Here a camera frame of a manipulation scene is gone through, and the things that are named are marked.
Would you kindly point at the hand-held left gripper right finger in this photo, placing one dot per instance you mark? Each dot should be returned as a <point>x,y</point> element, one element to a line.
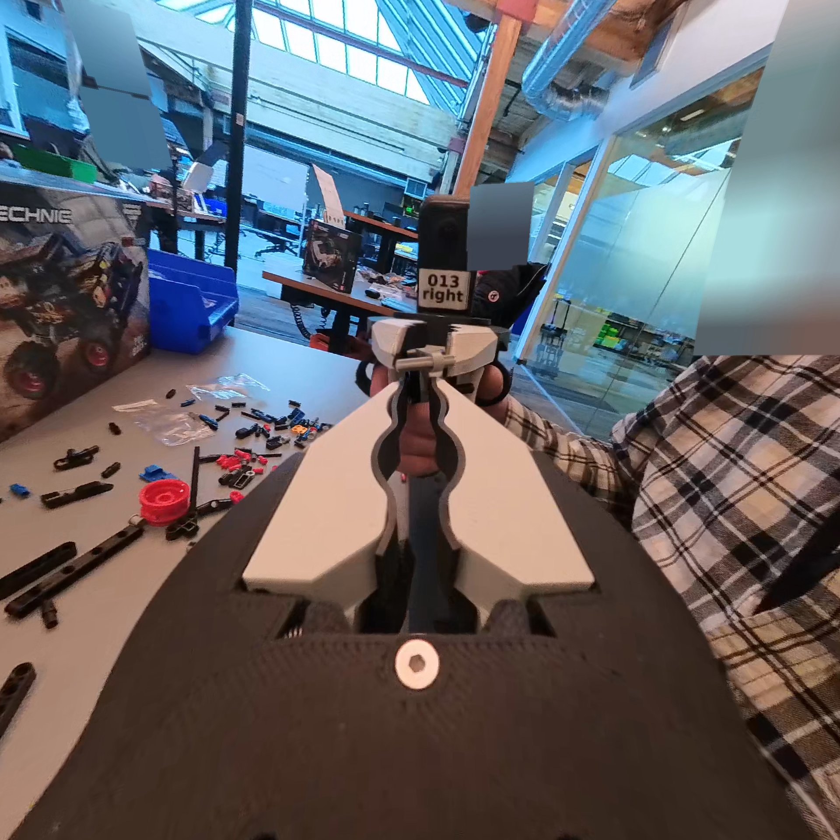
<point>525,525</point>

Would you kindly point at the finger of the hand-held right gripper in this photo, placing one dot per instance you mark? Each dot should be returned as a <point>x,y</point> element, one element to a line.
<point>387,341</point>
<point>479,351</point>

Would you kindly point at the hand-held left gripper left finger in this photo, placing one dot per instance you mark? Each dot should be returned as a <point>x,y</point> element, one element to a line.
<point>321,525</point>

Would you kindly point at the grey beam brick assembly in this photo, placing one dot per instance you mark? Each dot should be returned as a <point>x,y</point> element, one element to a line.
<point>426,361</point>

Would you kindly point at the grey desk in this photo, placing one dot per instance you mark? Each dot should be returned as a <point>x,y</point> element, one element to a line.
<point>282,371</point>

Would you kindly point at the person's right hand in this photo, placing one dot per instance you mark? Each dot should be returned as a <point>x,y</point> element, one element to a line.
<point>420,446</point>

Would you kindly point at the black wheeled cart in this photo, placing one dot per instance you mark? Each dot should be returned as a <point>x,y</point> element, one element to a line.
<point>552,341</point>

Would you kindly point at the wooden table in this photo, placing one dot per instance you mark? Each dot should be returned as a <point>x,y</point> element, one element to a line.
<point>328,283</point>

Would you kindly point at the black toy car box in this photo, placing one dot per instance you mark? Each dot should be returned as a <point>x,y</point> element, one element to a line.
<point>331,256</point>

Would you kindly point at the cardboard sheet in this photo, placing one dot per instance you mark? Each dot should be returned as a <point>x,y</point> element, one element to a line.
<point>327,197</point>

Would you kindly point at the wooden pillar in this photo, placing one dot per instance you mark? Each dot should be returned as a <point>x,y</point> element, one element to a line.
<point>485,111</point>

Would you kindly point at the long black axle rod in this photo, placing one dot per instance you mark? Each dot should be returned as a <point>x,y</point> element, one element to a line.
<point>195,482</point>

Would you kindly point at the large red wheel rim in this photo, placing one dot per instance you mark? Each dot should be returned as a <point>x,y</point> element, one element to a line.
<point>164,502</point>

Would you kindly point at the clear plastic bag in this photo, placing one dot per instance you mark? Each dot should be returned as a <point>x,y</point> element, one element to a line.
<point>229,387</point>
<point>164,423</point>

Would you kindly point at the blue curved panel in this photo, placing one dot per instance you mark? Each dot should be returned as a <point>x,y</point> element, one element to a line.
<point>156,474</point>

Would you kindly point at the white board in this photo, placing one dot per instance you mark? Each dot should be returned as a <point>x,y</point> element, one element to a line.
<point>275,184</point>

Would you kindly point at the blue open-front bin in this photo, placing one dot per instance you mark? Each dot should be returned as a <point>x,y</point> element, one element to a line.
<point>190,308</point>

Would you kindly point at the person's plaid shirt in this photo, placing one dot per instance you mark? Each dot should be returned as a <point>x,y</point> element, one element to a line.
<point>754,525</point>

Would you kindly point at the scattered toy brick pieces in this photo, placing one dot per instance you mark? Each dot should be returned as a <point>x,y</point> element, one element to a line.
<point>79,564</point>

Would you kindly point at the black toy truck box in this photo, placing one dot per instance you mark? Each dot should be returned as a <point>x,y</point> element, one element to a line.
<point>65,295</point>

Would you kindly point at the green crate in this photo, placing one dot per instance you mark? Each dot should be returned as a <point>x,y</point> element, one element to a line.
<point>59,164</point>

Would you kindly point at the silver air duct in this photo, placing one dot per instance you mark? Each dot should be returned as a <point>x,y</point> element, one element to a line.
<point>564,65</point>

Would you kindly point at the black steel post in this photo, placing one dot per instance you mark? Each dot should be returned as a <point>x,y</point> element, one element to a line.
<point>239,131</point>

